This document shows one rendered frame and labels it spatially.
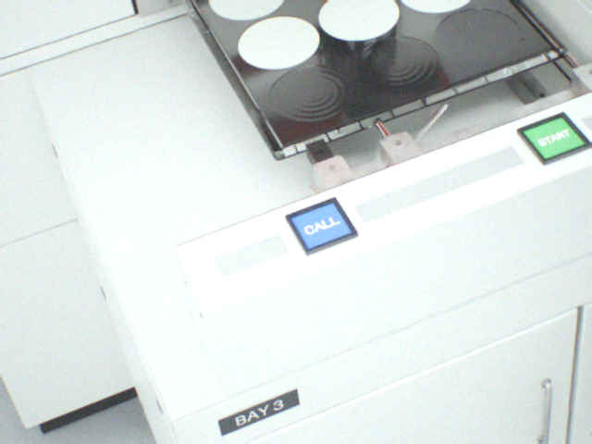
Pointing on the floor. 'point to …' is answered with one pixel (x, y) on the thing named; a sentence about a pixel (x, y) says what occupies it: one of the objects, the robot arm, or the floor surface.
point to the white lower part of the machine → (49, 278)
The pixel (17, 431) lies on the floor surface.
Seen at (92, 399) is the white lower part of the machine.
